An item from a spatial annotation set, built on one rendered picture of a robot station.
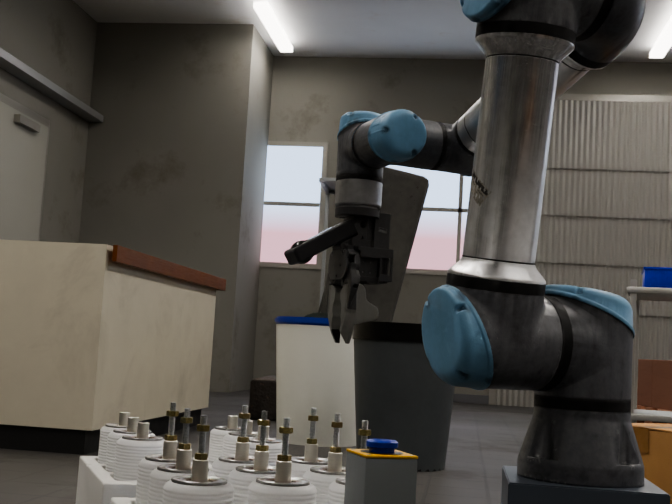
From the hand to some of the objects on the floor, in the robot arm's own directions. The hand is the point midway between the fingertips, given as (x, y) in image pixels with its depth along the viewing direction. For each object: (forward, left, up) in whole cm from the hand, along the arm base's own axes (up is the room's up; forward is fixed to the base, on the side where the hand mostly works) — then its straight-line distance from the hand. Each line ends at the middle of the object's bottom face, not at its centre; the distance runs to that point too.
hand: (338, 334), depth 152 cm
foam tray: (+35, -43, -46) cm, 72 cm away
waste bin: (+3, -234, -46) cm, 238 cm away
